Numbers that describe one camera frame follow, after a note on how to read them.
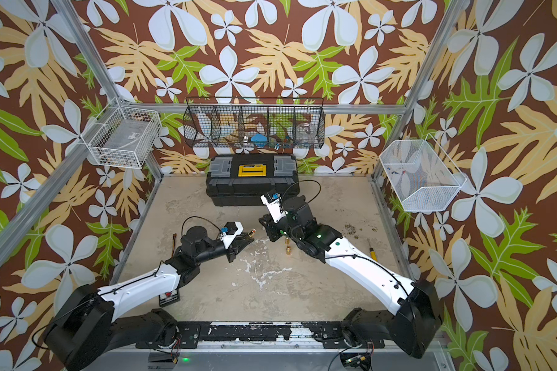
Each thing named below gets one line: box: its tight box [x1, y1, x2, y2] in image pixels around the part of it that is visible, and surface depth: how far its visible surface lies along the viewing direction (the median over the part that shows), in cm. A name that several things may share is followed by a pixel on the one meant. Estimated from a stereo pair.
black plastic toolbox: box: [205, 153, 301, 208], surface depth 100 cm
